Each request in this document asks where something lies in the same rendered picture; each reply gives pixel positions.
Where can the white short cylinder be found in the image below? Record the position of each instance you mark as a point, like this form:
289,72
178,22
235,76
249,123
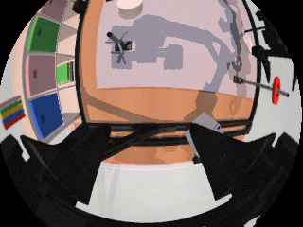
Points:
130,7

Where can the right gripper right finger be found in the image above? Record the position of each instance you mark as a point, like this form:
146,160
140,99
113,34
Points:
226,159

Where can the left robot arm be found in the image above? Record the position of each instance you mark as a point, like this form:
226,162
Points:
270,36

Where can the red ring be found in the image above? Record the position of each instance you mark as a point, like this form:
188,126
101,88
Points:
275,95

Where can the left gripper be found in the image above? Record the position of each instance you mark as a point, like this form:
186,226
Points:
271,53

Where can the pale pink flat block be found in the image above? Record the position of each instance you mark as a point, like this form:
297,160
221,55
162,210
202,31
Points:
246,42

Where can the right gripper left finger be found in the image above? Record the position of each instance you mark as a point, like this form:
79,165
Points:
75,162

